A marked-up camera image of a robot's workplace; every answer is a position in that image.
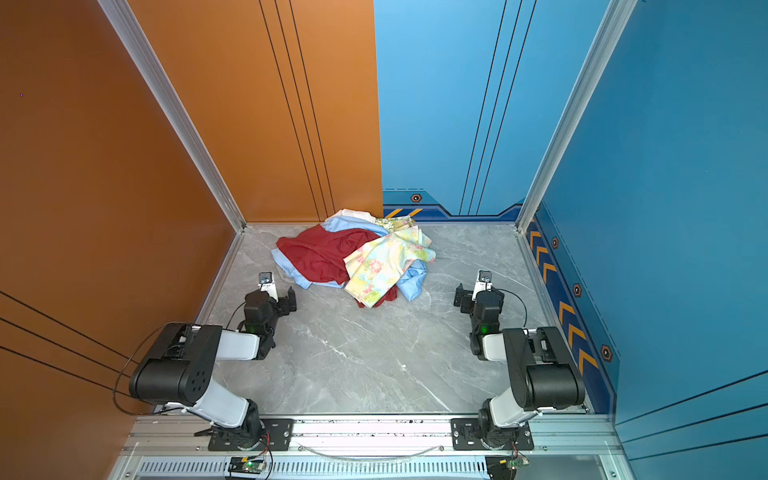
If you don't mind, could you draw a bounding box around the lemon print cloth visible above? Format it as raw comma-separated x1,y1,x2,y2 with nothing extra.
375,216,416,234

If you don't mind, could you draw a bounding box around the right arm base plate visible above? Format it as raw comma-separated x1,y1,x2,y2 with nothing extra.
450,417,535,452

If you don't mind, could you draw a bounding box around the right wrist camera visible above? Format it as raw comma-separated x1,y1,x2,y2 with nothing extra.
472,270,492,300

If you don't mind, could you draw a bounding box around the aluminium corner post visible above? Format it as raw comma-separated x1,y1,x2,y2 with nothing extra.
98,0,247,234
516,0,638,234

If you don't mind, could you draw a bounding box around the left aluminium corner post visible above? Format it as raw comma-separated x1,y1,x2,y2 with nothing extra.
98,0,247,234

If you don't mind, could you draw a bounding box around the dark red cloth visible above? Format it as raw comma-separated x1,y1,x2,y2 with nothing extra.
276,225,384,288

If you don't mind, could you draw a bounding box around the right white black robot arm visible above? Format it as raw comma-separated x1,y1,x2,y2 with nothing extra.
451,285,586,451

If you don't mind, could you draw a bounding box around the white cloth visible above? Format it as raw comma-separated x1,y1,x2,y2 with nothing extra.
332,209,379,223

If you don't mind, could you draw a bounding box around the light blue cloth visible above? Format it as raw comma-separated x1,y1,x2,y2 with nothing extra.
271,215,428,303

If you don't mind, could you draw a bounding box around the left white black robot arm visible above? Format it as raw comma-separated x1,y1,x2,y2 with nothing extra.
129,286,297,452

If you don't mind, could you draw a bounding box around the left green circuit board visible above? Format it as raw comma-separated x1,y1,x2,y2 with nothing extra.
227,456,268,479

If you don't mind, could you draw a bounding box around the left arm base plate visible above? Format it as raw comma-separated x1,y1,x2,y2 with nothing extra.
208,418,294,453

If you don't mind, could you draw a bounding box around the green circuit board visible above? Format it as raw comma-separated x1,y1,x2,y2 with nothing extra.
227,456,268,479
499,456,529,471

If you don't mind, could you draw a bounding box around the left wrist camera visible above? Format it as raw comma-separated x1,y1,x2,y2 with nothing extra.
258,271,278,301

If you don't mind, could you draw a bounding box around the pastel floral cloth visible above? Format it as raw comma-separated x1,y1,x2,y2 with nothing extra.
344,226,436,308

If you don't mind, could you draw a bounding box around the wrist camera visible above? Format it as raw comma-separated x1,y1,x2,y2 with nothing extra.
258,271,278,301
472,270,492,300

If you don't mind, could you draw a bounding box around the aluminium front rail frame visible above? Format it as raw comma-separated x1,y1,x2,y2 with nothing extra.
109,413,634,479

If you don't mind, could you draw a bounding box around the right aluminium corner post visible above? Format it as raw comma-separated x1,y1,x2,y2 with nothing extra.
516,0,638,234

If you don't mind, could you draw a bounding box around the right green circuit board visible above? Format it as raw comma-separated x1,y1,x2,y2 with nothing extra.
499,456,529,471

